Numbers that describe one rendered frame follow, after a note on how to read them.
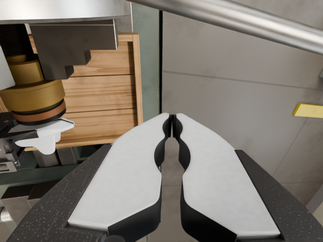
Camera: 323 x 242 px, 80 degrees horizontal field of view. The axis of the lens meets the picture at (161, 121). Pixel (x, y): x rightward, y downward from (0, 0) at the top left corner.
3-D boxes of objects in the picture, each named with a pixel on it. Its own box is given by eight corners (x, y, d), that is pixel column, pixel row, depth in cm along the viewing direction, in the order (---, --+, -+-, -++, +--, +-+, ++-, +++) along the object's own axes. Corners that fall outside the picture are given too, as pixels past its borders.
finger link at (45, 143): (79, 145, 37) (26, 150, 36) (72, 118, 34) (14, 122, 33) (76, 155, 34) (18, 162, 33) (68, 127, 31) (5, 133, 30)
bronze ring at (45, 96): (-37, 69, 23) (-3, 133, 28) (48, 65, 25) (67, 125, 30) (0, 52, 31) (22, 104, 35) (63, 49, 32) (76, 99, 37)
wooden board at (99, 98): (-27, 34, 43) (-40, 36, 39) (137, 32, 48) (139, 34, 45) (21, 143, 58) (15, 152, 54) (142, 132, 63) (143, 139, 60)
